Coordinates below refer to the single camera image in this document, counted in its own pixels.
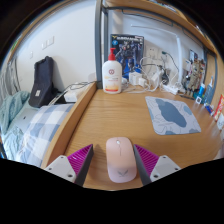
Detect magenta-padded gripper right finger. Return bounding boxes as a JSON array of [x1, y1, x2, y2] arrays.
[[133, 143, 183, 186]]

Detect white wall socket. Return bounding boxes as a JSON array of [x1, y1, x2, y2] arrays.
[[144, 44, 160, 61]]

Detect tan robot figure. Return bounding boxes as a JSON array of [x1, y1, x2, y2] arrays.
[[184, 58, 206, 98]]

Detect white coiled cable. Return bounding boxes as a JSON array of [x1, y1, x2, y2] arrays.
[[139, 55, 168, 91]]

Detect grey mouse pad blue blobs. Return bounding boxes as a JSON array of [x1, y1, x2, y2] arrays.
[[144, 95, 202, 136]]

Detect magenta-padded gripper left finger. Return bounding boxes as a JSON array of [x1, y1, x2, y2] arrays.
[[43, 143, 95, 187]]

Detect white pump bottle red cap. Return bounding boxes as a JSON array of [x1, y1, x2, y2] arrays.
[[101, 47, 123, 95]]

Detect blue robot model kit box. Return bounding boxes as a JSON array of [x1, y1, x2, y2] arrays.
[[110, 33, 145, 81]]

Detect red snack can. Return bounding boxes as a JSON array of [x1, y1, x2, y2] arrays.
[[213, 93, 224, 123]]

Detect black bag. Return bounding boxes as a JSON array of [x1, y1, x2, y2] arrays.
[[28, 55, 58, 108]]

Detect teal blanket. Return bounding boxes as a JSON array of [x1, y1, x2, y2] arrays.
[[0, 90, 31, 134]]

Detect blue tube bottle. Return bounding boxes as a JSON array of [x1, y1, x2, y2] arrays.
[[196, 82, 206, 101]]

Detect small blue box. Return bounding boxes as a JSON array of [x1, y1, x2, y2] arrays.
[[204, 103, 216, 116]]

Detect pink computer mouse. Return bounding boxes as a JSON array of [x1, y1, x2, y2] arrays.
[[105, 136, 138, 184]]

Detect white charger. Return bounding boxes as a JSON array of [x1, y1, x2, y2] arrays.
[[129, 71, 148, 88]]

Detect blue white checkered pillow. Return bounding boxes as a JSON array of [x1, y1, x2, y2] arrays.
[[14, 103, 75, 167]]

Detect white desk lamp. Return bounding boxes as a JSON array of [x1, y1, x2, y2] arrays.
[[130, 23, 185, 94]]

